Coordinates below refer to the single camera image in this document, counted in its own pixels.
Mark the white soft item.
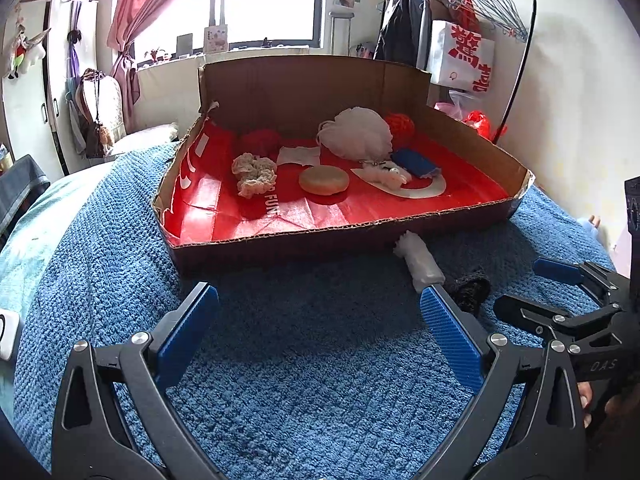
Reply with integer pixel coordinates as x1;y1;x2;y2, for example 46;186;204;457
394;230;446;293

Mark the blue plush toy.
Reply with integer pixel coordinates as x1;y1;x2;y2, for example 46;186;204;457
575;215;608;238

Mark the black clothes rack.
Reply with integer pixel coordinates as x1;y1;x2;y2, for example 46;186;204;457
377;0;537;143

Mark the brown shoulder bag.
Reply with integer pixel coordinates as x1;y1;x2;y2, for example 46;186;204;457
75;67;113;158

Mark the blue sponge block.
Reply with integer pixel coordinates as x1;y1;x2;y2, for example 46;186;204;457
390;147;441;178

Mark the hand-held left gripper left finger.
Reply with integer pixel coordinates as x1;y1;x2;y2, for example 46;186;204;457
51;281;221;480

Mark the blue knit blanket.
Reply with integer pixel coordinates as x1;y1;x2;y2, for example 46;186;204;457
12;142;621;480

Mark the hanging plush toy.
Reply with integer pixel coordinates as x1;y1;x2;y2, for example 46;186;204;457
5;27;51;80

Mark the dark jacket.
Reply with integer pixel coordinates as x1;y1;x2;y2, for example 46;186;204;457
374;0;431;68

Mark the cardboard box with red lining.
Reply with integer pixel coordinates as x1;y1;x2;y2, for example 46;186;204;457
152;55;536;278

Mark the white bag with red print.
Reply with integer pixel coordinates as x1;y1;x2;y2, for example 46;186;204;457
425;20;496;93

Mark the red mesh bath pouf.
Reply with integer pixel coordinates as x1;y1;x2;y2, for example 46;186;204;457
384;112;416;148

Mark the printed card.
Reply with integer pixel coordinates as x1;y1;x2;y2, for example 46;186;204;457
203;25;229;54

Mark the window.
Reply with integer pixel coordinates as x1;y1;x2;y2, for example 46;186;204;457
132;0;326;68

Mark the dark grey bed frame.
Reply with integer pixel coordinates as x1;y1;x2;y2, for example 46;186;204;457
0;155;51;238

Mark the white wardrobe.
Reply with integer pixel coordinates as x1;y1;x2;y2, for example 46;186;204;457
0;0;98;173

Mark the metal crutch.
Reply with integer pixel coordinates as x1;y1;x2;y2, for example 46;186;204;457
327;10;355;56

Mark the small white plush toy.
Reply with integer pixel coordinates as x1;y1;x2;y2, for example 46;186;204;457
360;160;413;186

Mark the pink plastic bag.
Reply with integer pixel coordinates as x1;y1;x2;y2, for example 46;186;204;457
434;101;468;121

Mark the white tissue sheet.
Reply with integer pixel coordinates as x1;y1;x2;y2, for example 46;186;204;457
276;146;321;167

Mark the pink curtain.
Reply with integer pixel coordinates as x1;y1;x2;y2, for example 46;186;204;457
107;0;213;131

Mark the white mesh bath pouf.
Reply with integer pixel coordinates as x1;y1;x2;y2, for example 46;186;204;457
316;106;393;161

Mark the person's right hand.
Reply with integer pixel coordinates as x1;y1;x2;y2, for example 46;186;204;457
577;382;596;428

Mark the purple ribbon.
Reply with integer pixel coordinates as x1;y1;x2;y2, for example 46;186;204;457
65;2;83;86

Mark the white pillow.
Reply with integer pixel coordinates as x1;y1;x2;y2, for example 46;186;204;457
107;122;180;158

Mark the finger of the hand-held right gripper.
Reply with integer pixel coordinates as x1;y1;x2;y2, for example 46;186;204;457
532;257;633;311
492;294;623;356

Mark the beige knit scrunchie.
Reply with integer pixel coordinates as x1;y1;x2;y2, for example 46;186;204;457
231;154;279;199

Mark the light teal bedsheet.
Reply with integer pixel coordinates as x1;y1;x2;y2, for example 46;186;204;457
0;160;121;421

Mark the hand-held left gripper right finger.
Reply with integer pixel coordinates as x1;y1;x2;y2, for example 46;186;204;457
419;285;587;480

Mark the round tan soap bar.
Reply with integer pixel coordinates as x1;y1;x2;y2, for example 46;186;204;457
298;165;350;196

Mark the bunch of wire hangers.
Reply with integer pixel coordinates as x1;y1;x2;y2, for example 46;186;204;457
425;0;530;43

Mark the red plastic bag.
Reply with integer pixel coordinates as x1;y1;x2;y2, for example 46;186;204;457
460;109;508;143

